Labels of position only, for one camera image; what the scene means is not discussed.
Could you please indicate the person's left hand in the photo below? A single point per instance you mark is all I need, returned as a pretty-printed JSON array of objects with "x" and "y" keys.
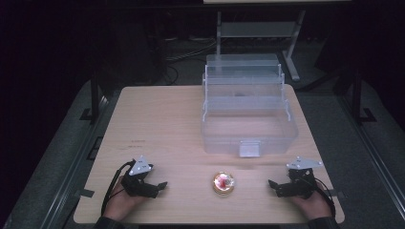
[{"x": 122, "y": 203}]

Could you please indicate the black metal post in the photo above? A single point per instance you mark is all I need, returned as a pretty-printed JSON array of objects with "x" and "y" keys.
[
  {"x": 357, "y": 98},
  {"x": 95, "y": 95}
]

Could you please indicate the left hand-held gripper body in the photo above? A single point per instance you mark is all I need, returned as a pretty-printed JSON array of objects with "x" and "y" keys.
[{"x": 137, "y": 182}]

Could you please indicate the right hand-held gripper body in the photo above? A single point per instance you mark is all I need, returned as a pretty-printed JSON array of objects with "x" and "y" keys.
[{"x": 301, "y": 181}]

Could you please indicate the grey tape strip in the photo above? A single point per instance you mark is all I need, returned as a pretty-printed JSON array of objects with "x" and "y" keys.
[
  {"x": 337, "y": 194},
  {"x": 84, "y": 193}
]

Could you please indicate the clear plastic storage box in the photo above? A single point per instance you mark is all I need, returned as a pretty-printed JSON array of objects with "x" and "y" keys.
[{"x": 248, "y": 124}]

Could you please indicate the person's right hand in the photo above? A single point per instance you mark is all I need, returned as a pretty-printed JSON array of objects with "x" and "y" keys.
[{"x": 313, "y": 205}]

